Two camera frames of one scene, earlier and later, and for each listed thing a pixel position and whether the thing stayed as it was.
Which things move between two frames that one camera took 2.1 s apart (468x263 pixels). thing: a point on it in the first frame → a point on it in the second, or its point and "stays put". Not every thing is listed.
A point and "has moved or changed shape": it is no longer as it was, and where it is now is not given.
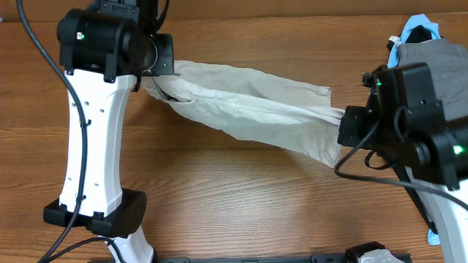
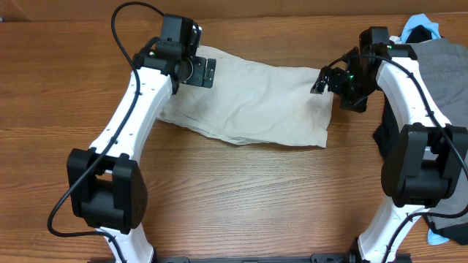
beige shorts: (298, 115) has moved or changed shape
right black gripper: (355, 118) → (358, 102)
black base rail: (315, 258) stays put
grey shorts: (448, 65) stays put
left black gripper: (164, 66) → (197, 76)
